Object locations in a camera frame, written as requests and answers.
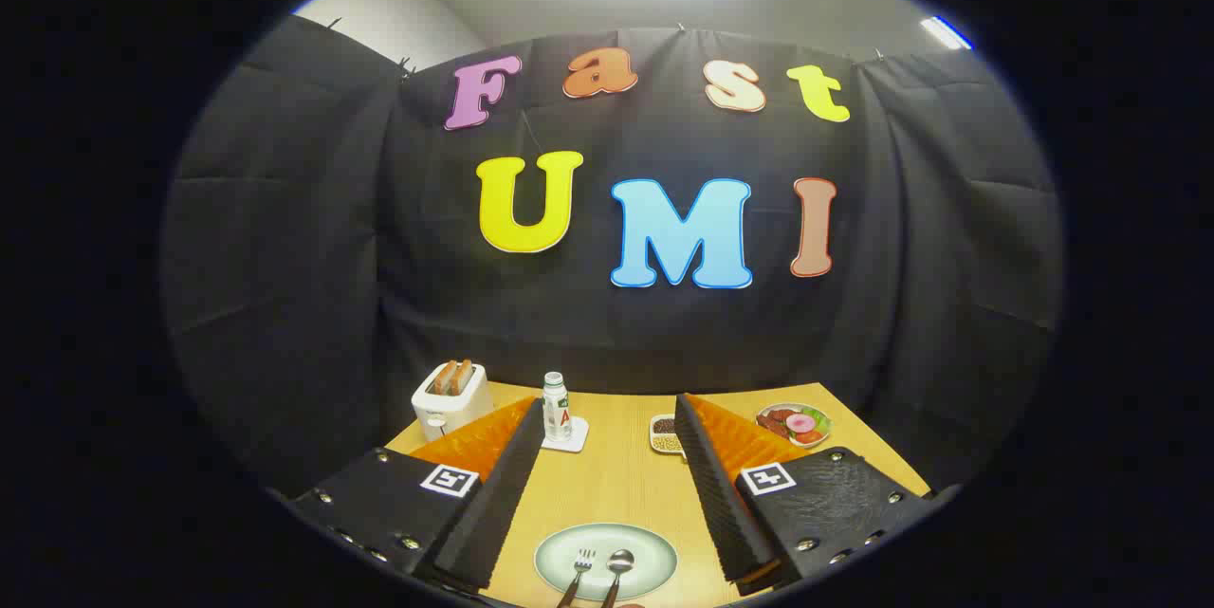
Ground metal fork with brown handle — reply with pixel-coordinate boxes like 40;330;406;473
558;548;597;608

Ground small white labelled bottle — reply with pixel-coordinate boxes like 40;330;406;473
542;372;573;443

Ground ceiling light panel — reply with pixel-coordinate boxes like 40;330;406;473
920;16;974;51

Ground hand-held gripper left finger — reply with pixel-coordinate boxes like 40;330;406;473
285;396;548;592

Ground white square coaster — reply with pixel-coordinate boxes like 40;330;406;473
541;416;590;453

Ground metal spoon with brown handle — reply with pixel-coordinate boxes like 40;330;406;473
600;549;635;608

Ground pale green round plate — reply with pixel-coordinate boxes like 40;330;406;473
534;523;679;602

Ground plate of toy food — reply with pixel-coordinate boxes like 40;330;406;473
756;402;833;449

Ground white toaster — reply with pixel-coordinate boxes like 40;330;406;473
411;361;495;443

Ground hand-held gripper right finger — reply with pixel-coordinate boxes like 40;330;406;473
673;393;940;598

